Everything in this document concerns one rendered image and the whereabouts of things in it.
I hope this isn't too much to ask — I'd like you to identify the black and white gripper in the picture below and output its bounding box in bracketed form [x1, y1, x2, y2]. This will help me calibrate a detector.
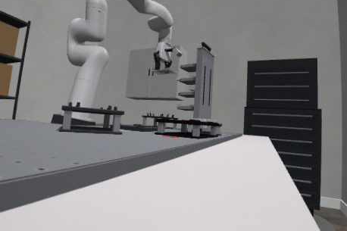
[154, 42, 172, 70]

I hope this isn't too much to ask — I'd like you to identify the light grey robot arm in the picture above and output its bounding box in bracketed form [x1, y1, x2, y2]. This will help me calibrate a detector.
[65, 0, 173, 108]

